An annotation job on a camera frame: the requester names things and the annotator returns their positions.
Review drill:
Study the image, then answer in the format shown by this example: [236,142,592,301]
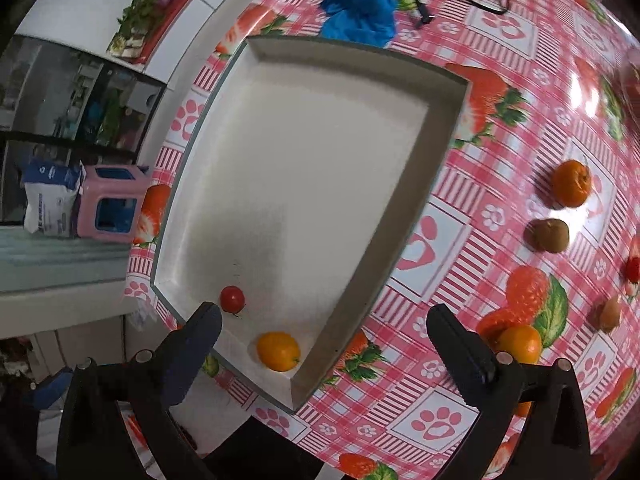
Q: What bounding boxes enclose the blue rubber glove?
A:
[319,0,398,47]

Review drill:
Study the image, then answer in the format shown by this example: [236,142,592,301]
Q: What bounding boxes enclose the pink checked strawberry tablecloth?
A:
[122,0,640,480]

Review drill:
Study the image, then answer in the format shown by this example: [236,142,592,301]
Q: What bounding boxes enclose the orange mandarin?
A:
[552,159,592,208]

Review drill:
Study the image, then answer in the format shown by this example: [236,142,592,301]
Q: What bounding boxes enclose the small round orange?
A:
[256,331,301,372]

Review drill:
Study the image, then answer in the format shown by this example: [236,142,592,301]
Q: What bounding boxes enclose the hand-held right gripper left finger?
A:
[56,301,223,480]

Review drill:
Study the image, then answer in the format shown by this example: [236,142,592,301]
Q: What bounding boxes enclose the pink plastic stool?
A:
[75,162,151,245]

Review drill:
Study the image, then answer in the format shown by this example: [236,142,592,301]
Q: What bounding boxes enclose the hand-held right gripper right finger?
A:
[426,303,593,480]

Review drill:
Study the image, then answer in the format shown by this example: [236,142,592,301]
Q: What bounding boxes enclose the brown kiwi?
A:
[529,218,570,253]

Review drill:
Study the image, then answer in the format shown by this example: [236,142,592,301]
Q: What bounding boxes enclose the glass cabinet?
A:
[0,35,166,226]

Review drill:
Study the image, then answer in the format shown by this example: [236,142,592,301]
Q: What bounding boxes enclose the white tray grey rim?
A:
[150,35,473,413]

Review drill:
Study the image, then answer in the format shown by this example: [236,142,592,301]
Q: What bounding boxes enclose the red tray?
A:
[107,0,221,63]

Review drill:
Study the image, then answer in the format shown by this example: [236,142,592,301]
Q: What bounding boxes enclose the green leafy herbs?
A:
[107,0,168,58]

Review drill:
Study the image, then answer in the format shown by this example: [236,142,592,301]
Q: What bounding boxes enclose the white printed bag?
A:
[22,157,86,238]

